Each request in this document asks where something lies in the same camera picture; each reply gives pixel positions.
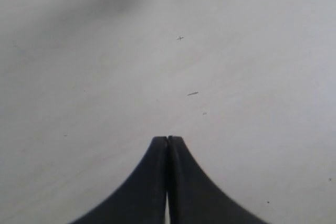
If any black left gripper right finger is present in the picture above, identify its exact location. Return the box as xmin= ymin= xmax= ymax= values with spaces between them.
xmin=167 ymin=136 xmax=265 ymax=224

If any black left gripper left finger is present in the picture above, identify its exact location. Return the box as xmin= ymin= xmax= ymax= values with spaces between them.
xmin=73 ymin=136 xmax=167 ymax=224

